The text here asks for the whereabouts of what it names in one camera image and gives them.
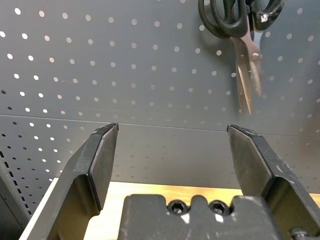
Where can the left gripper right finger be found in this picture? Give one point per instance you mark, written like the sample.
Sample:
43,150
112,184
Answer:
265,170

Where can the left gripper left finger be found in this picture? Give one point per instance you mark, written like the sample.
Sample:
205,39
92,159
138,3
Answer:
85,180

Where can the grey perforated pegboard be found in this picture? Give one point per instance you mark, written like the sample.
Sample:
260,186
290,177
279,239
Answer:
125,75

